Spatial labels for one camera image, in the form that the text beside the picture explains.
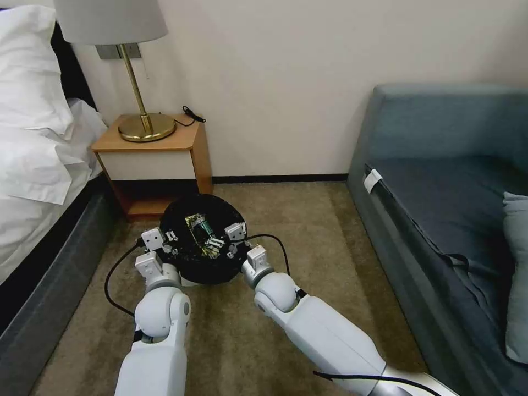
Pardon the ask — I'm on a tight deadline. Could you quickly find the wooden nightstand white drawer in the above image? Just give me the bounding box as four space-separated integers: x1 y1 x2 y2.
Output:
91 113 214 223

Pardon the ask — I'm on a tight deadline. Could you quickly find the black right shoulder cable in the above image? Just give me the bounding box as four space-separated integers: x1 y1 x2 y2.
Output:
312 370 417 382

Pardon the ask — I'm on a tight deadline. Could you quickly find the white sofa tag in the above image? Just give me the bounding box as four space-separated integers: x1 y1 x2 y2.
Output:
364 168 383 194

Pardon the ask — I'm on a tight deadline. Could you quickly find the black headboard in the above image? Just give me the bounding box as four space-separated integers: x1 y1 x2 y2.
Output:
51 29 101 116

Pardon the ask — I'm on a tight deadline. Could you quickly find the grey upholstered bed base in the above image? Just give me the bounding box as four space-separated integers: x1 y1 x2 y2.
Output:
0 190 121 358

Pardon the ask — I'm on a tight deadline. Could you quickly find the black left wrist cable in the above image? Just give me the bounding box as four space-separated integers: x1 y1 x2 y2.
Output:
104 242 146 317

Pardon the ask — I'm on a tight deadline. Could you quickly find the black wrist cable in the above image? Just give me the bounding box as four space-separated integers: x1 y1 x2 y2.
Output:
104 242 146 317
242 234 292 275

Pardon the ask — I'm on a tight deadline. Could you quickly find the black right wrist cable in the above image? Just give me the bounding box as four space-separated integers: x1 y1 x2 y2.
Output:
242 234 292 275

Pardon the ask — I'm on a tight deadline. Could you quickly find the shiny green snack wrapper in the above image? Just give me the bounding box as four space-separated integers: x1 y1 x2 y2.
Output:
183 212 226 260

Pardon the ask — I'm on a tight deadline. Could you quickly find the white duvet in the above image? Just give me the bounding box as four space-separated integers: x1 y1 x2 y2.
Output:
0 97 109 286

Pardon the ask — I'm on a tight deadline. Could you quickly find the thin black charging cable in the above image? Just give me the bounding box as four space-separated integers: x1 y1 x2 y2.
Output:
173 105 206 127

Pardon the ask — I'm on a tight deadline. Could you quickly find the grey-blue sofa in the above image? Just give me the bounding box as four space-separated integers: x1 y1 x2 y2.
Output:
345 84 528 396

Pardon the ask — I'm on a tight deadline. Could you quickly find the grey metal wall plate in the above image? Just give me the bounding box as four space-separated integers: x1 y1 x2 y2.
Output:
95 42 141 60

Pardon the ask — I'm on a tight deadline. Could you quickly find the black baseboard strip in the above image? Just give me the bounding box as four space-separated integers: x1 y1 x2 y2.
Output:
212 175 350 185

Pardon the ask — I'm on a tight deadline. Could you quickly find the pale blue cushion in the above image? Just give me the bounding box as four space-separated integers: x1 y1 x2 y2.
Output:
500 191 528 365

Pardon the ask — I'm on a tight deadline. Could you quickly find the brass table lamp grey shade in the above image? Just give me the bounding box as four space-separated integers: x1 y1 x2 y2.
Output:
53 0 177 143

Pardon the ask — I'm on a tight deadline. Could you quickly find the white pillow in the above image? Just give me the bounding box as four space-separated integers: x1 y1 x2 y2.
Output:
0 4 70 134

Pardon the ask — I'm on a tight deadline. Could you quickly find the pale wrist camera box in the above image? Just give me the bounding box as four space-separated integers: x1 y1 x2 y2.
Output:
224 222 248 245
141 227 163 252

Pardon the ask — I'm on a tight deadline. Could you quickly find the trash bin with black bag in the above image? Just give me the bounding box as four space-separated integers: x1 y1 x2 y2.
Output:
159 194 249 288

